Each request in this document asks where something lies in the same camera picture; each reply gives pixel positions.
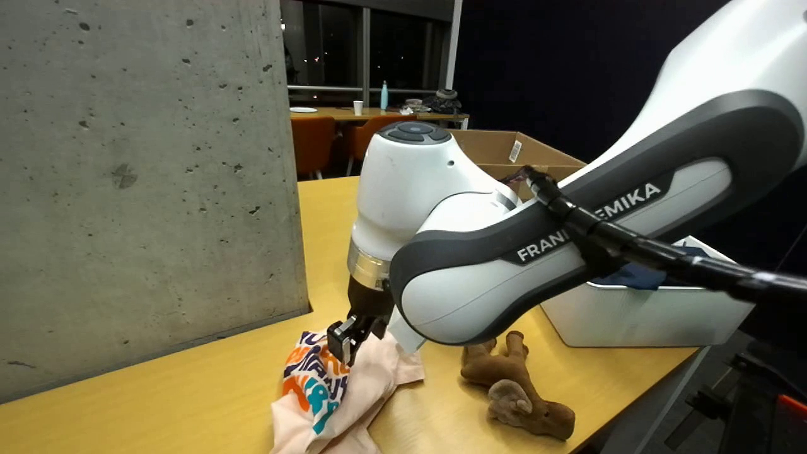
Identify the orange chair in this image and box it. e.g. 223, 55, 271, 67
344, 114, 417, 178
291, 116, 339, 181

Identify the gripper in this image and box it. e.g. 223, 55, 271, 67
327, 276, 395, 368

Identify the brown plush toy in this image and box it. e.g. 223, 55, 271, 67
460, 330, 576, 441

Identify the pink shirt with colourful print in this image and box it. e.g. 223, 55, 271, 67
270, 329, 426, 454

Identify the window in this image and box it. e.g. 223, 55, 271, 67
280, 0, 456, 107

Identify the dark bag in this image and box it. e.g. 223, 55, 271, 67
403, 88, 464, 116

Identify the dark blue cloth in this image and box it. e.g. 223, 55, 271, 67
591, 246, 712, 291

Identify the white plastic bin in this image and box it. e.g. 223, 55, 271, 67
540, 236, 755, 349

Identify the wooden table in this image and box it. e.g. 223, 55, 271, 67
289, 107, 470, 131

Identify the cardboard box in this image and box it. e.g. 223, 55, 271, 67
448, 130, 588, 202

